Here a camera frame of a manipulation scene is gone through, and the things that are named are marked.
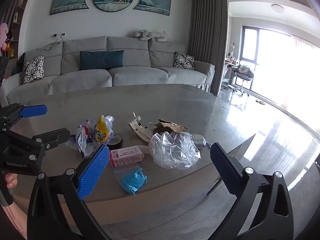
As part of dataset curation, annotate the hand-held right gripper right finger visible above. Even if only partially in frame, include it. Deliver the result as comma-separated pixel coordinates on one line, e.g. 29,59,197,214
209,142,294,240

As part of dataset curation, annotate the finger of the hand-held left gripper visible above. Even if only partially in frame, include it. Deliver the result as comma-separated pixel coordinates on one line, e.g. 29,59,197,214
0,104,48,129
0,127,71,155

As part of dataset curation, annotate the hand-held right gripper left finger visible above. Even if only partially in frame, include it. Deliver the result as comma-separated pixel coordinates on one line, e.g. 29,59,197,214
27,144,112,240

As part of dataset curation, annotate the clear plastic wrapper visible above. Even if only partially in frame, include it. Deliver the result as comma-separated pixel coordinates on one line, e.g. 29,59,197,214
72,118,101,158

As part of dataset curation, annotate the pink paper box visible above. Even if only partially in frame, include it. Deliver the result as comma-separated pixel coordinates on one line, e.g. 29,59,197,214
109,145,145,169

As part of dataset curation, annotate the black tape roll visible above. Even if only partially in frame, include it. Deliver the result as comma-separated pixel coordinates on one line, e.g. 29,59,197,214
106,133,124,149

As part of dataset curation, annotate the blue glove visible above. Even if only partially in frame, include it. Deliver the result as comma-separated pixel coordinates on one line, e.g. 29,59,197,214
113,165,148,195

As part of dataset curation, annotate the yellow snack wrapper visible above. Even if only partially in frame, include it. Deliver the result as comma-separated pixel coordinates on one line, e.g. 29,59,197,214
95,115,115,143

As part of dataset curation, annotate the large clear plastic bag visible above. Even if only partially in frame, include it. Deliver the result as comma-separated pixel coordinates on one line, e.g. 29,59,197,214
149,131,201,170

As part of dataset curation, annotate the person's left hand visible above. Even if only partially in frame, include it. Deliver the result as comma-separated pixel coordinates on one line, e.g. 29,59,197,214
5,172,18,190

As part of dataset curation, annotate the white round device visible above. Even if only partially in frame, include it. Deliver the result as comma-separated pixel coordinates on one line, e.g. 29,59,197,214
191,134,208,147

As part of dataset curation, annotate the black white floral pillow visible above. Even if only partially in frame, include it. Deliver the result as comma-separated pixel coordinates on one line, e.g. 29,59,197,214
23,54,45,84
173,52,195,70

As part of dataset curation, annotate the white plastic part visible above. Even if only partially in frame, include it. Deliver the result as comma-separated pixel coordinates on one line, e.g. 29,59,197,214
128,112,157,143

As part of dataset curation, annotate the brown cardboard piece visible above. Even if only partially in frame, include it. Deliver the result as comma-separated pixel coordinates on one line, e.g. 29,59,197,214
149,119,190,135

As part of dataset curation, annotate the grey marble top table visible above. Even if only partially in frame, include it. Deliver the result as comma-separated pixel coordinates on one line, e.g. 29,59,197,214
7,84,258,227

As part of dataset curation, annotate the pink plush toy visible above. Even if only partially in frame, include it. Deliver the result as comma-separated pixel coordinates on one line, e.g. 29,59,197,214
0,22,9,50

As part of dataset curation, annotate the teal pillow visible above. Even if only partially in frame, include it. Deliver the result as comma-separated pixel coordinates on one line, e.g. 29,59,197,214
79,50,124,71

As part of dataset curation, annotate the swivel chair with clothes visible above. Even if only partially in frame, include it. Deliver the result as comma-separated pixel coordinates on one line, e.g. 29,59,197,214
234,64,254,96

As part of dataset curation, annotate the grey fabric sofa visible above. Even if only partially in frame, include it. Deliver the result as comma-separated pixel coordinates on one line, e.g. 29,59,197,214
0,35,215,105

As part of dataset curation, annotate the cluttered white desk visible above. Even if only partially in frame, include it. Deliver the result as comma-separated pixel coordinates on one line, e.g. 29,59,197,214
221,42,240,91

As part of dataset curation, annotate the sheer white curtain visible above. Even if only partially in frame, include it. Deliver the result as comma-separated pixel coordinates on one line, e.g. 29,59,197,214
285,35,320,120

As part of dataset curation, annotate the large window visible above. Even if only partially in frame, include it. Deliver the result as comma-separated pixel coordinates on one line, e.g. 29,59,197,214
240,25,320,93

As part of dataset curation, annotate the grey curtain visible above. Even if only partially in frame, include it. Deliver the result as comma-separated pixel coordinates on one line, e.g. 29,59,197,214
187,0,229,97

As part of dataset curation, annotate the grey plush toy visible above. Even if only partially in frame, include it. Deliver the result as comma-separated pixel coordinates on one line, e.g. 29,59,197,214
126,29,169,42

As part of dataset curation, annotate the black charger cable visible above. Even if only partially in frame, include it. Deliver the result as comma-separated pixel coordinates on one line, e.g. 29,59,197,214
36,33,67,51

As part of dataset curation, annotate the wooden wall shelf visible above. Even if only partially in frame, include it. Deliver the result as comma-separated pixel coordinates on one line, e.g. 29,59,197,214
0,0,28,60

